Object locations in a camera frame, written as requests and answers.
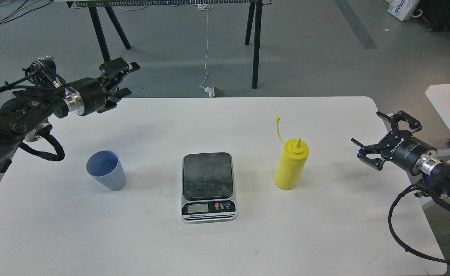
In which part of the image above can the blue ribbed plastic cup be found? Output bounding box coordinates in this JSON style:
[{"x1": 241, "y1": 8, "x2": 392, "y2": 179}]
[{"x1": 85, "y1": 150, "x2": 127, "y2": 191}]

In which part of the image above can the white power adapter on floor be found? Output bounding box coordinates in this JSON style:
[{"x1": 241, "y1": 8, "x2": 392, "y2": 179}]
[{"x1": 205, "y1": 86, "x2": 224, "y2": 98}]

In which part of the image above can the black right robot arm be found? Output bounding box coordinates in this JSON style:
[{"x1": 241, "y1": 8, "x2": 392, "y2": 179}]
[{"x1": 351, "y1": 110, "x2": 450, "y2": 265}]

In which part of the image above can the white cardboard box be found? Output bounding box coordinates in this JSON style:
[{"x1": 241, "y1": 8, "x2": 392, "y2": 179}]
[{"x1": 387, "y1": 0, "x2": 420, "y2": 21}]

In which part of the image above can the silver digital kitchen scale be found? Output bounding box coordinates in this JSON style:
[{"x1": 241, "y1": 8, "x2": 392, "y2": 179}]
[{"x1": 181, "y1": 152, "x2": 237, "y2": 223}]

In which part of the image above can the white hanging cable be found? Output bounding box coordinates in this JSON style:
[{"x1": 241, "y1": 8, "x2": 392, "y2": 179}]
[{"x1": 197, "y1": 3, "x2": 214, "y2": 91}]

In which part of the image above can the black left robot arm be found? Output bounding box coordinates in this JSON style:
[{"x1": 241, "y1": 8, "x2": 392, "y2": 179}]
[{"x1": 0, "y1": 56, "x2": 140, "y2": 173}]

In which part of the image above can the yellow squeeze bottle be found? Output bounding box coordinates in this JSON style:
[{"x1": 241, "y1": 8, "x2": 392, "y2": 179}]
[{"x1": 274, "y1": 117, "x2": 310, "y2": 191}]

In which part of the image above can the black-legged background table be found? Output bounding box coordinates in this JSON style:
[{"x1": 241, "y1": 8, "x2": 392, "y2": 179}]
[{"x1": 54, "y1": 0, "x2": 273, "y2": 89}]

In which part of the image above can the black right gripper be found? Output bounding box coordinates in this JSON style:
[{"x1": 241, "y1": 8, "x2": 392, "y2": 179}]
[{"x1": 351, "y1": 111, "x2": 437, "y2": 176}]

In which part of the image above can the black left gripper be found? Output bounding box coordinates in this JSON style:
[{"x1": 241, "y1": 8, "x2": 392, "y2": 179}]
[{"x1": 71, "y1": 58, "x2": 141, "y2": 117}]

